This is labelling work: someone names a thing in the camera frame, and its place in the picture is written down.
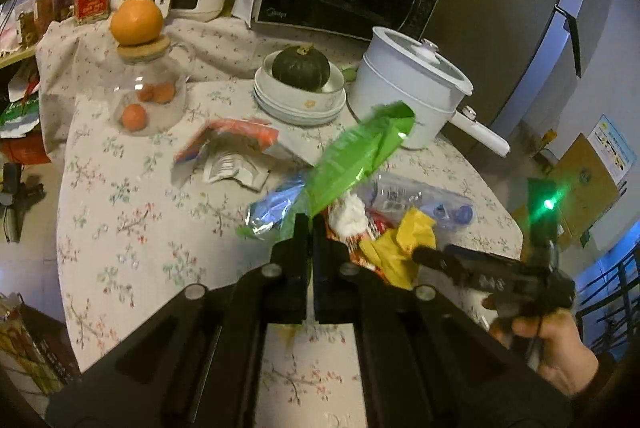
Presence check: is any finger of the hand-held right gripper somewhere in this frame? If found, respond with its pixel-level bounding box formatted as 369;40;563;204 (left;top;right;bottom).
444;244;532;275
411;246;483;291

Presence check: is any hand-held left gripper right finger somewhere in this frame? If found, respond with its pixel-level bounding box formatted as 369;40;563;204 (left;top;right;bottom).
314;215;576;428

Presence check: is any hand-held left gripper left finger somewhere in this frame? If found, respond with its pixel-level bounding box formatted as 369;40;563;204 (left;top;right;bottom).
45;213;311;428

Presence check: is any red printed wrapper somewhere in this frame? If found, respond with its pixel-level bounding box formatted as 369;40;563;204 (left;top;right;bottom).
325;208;401;284

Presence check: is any yellow wrapper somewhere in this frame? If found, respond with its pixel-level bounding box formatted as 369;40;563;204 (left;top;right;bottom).
360;207;437;290

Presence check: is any blue shiny wrapper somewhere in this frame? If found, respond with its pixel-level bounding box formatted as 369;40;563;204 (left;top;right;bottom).
247;175;311;239

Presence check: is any clear plastic bottle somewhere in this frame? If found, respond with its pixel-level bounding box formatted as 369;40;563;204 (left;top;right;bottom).
357;173;476;231

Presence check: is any green snack packet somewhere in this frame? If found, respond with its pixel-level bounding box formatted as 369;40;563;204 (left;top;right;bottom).
237;100;417;240

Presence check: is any orange snack packet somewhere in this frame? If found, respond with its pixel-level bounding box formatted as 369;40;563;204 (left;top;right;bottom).
172;118;281;193

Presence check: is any person's right hand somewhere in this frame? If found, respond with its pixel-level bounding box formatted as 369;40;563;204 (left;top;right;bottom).
487;303;601;396

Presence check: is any white crumpled tissue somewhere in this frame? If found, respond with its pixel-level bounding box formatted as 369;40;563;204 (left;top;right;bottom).
327;195;368;239

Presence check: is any dark metal rack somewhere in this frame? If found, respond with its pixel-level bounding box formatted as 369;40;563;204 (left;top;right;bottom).
575;253;640;354

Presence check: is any cardboard box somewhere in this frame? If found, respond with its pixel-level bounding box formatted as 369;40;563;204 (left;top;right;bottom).
510;133;623;249

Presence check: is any white floral plate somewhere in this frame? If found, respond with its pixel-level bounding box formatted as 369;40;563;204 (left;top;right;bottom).
252;83;347;127

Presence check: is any white electric pot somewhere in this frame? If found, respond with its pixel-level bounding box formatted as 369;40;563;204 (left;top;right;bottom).
347;26;511;157

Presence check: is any floral tablecloth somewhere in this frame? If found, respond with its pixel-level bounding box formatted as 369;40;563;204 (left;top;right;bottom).
37;15;523;428

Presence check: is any dark green pumpkin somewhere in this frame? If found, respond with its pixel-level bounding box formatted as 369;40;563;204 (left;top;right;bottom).
271;44;332;93

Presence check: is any glass pot lid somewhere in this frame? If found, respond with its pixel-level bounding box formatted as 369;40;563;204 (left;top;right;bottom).
372;26;474;96

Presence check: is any glass jar with cork lid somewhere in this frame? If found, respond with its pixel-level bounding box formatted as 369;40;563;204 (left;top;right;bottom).
107;35;196;138

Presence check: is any grey refrigerator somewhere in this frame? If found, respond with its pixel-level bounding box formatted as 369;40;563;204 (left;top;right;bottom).
420;0;601;134

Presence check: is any printed carton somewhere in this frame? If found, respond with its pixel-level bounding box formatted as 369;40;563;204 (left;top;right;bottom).
0;293;83;396

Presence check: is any black tripod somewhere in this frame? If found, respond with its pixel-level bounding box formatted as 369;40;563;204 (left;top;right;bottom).
0;162;46;244

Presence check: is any large orange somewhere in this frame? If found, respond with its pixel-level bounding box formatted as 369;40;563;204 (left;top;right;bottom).
110;0;165;45

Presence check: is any green printed bag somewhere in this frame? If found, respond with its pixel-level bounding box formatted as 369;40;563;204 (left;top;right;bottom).
0;93;41;139

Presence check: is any brown food jar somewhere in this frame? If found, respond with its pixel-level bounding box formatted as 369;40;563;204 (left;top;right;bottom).
19;0;53;46

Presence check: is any blue wall poster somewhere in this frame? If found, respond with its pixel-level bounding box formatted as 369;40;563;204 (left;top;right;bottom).
587;114;633;196

